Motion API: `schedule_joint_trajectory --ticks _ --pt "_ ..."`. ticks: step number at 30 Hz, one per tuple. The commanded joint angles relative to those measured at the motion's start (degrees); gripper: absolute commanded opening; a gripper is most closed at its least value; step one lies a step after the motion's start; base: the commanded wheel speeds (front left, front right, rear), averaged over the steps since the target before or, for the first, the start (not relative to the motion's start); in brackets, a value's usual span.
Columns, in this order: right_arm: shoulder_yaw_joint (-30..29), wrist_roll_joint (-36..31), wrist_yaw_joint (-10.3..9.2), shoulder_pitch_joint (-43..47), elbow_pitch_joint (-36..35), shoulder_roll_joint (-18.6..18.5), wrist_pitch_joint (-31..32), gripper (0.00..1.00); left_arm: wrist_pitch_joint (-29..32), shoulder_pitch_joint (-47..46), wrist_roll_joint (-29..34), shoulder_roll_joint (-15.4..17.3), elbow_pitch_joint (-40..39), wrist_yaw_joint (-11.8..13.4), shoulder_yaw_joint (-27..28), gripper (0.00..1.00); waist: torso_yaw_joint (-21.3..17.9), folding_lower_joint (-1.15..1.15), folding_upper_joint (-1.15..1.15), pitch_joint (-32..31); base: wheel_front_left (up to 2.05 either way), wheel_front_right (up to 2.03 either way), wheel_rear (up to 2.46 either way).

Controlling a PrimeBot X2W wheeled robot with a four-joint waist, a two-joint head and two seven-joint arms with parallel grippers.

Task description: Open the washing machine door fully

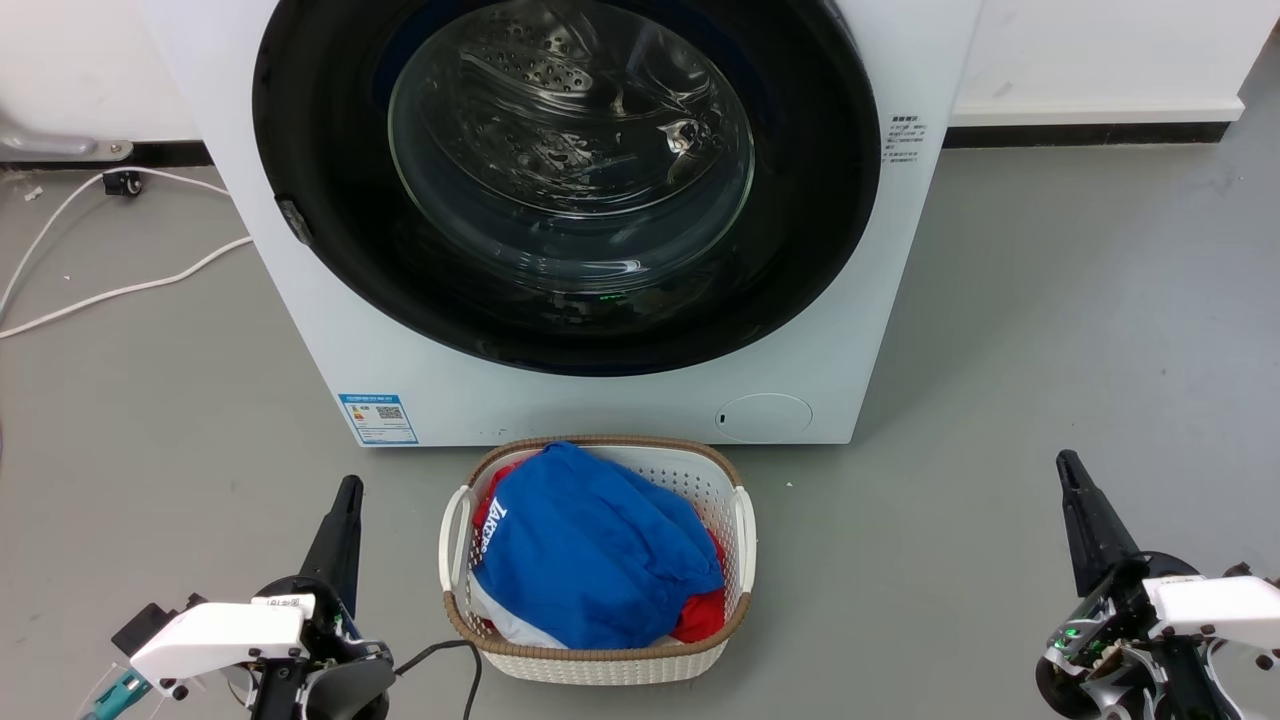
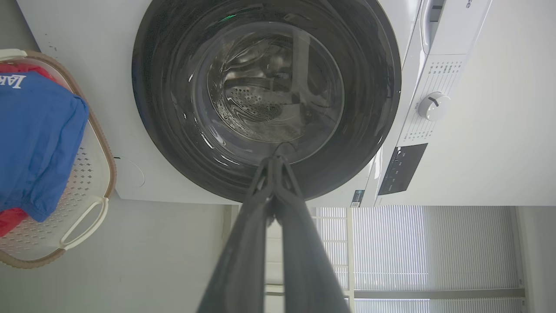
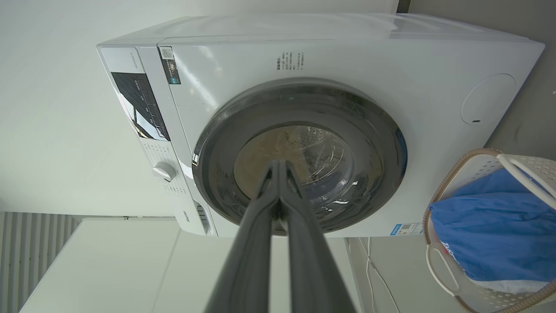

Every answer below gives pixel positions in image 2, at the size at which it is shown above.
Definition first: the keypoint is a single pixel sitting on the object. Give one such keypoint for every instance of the white perforated laundry basket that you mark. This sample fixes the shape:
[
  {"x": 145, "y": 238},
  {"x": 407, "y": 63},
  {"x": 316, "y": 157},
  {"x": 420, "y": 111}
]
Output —
[{"x": 87, "y": 182}]

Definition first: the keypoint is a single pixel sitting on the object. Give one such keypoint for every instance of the white detergent drawer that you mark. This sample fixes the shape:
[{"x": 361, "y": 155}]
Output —
[{"x": 434, "y": 21}]

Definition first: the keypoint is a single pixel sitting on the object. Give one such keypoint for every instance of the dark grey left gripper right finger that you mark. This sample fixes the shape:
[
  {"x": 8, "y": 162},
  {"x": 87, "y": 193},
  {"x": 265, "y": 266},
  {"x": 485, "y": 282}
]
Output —
[{"x": 308, "y": 265}]

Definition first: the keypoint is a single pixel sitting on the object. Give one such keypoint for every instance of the white front-load washing machine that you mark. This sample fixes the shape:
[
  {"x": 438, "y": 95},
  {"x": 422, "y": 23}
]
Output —
[{"x": 434, "y": 130}]

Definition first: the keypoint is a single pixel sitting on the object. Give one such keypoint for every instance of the white washer control dial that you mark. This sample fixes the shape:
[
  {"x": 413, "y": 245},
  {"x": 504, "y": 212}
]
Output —
[{"x": 433, "y": 105}]

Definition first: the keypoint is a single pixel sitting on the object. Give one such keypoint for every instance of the black washer display panel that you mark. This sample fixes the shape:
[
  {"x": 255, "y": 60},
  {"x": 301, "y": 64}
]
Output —
[{"x": 402, "y": 168}]

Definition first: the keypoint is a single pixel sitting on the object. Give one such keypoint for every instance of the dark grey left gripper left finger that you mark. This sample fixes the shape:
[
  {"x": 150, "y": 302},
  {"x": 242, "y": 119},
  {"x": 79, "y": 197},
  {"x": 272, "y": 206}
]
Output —
[{"x": 243, "y": 261}]

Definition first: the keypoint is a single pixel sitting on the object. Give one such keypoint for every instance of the blue garment with white lettering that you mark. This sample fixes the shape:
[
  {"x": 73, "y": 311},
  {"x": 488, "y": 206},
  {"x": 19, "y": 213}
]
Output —
[{"x": 39, "y": 143}]

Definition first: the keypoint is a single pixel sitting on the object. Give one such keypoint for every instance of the white window blinds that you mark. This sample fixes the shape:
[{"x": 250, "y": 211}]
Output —
[{"x": 417, "y": 252}]

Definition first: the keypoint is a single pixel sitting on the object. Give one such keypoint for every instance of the red garment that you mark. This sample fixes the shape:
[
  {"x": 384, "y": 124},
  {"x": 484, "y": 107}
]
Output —
[{"x": 11, "y": 219}]

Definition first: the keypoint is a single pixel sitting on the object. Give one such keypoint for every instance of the round dark glass washer door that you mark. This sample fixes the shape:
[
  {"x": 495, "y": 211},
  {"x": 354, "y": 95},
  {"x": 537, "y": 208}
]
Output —
[{"x": 265, "y": 91}]

